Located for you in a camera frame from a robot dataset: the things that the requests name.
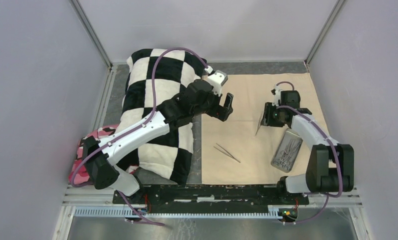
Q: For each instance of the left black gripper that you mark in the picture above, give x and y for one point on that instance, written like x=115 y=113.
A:
x=220 y=112

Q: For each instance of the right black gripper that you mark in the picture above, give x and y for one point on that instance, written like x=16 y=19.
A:
x=266 y=119

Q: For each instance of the steel tweezers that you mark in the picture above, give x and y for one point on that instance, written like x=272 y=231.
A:
x=225 y=152
x=259 y=124

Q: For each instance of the metal surgical instrument tray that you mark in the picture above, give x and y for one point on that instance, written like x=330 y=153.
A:
x=286 y=151

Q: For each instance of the beige surgical wrap cloth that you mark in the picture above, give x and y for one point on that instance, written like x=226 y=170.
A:
x=237 y=133

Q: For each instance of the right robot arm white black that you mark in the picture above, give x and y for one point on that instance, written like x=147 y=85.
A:
x=330 y=168

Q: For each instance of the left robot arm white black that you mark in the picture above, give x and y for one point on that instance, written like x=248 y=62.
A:
x=100 y=157

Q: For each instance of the surgical instruments in tray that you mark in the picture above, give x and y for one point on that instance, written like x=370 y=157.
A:
x=287 y=152

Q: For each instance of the black white checkered blanket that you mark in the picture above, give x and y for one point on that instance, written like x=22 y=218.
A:
x=156 y=76

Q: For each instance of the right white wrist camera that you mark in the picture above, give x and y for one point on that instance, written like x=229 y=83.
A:
x=277 y=95

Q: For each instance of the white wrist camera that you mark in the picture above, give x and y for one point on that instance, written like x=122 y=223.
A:
x=277 y=95
x=216 y=79

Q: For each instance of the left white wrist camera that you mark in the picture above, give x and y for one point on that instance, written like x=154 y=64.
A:
x=216 y=79

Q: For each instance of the white toothed cable rail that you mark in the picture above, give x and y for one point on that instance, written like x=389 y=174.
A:
x=126 y=212

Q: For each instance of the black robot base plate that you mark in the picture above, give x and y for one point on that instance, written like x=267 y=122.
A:
x=214 y=199

